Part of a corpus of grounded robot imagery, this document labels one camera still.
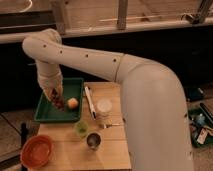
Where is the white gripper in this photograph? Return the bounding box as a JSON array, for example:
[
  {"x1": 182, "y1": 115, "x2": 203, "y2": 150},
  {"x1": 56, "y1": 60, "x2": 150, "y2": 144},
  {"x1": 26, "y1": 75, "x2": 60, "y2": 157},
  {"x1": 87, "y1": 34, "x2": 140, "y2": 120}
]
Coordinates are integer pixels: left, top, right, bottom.
[{"x1": 37, "y1": 71, "x2": 64, "y2": 102}]

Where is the dark red grape bunch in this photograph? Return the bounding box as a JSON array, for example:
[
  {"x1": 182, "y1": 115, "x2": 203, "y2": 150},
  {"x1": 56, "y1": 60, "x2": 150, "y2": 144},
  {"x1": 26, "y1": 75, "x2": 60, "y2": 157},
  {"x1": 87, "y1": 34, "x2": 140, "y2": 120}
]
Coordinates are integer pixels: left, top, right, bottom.
[{"x1": 51, "y1": 89, "x2": 64, "y2": 111}]

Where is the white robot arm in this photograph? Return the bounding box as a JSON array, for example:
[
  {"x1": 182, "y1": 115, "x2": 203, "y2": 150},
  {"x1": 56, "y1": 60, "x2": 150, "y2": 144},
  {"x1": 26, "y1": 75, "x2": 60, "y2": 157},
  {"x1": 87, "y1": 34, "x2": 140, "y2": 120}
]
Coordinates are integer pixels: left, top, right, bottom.
[{"x1": 22, "y1": 29, "x2": 194, "y2": 171}]

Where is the red bowl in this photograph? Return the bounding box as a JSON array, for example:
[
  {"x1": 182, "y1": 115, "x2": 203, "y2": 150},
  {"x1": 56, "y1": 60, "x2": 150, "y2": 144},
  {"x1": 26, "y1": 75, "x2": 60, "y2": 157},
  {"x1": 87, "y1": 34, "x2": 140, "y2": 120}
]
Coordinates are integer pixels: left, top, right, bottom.
[{"x1": 20, "y1": 135, "x2": 53, "y2": 169}]

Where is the orange peach fruit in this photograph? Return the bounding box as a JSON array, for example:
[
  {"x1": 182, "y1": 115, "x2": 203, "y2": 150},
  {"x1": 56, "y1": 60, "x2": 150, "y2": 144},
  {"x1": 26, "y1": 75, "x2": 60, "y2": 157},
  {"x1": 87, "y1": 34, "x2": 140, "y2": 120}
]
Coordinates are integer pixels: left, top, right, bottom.
[{"x1": 67, "y1": 98, "x2": 79, "y2": 109}]

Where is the green plastic tray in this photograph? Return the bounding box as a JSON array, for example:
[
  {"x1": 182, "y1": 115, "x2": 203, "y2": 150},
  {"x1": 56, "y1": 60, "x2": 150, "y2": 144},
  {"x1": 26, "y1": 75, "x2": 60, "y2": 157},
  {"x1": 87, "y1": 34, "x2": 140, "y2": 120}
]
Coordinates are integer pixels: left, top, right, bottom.
[{"x1": 34, "y1": 78, "x2": 84, "y2": 123}]

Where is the green plastic cup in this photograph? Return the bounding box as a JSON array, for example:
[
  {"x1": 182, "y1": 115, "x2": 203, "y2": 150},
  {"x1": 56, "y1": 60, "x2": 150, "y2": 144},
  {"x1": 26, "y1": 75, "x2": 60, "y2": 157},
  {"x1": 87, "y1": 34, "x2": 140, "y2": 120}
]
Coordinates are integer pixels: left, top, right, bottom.
[{"x1": 74, "y1": 121, "x2": 88, "y2": 138}]

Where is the metal fork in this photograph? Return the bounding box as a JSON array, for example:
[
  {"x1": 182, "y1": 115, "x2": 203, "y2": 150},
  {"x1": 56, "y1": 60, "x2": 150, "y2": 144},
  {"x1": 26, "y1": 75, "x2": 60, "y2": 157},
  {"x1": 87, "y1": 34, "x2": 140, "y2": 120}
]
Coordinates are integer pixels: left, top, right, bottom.
[{"x1": 99, "y1": 123, "x2": 123, "y2": 129}]

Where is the small metal cup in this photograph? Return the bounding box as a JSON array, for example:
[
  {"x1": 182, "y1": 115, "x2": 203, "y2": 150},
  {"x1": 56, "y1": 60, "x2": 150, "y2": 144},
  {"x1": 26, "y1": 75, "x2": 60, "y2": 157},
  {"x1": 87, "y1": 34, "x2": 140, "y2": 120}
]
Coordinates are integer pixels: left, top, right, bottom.
[{"x1": 87, "y1": 133, "x2": 101, "y2": 150}]

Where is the wooden folding table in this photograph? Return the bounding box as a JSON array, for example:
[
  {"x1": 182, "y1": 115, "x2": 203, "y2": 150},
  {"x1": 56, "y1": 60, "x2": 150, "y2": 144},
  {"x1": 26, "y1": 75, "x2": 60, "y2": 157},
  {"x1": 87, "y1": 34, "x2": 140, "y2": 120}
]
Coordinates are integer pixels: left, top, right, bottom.
[{"x1": 30, "y1": 82, "x2": 131, "y2": 171}]

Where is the black device on floor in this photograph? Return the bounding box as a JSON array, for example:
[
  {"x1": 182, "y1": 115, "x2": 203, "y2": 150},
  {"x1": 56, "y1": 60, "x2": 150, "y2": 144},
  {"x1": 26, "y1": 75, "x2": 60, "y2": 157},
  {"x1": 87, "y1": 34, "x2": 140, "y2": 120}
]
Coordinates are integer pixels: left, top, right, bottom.
[{"x1": 185, "y1": 87, "x2": 204, "y2": 102}]

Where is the green bin with items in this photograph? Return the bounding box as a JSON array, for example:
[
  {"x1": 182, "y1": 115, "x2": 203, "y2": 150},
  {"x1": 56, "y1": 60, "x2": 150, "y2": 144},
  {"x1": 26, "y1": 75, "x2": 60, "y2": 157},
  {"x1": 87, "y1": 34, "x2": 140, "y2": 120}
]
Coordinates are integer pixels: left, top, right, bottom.
[{"x1": 188, "y1": 103, "x2": 213, "y2": 148}]

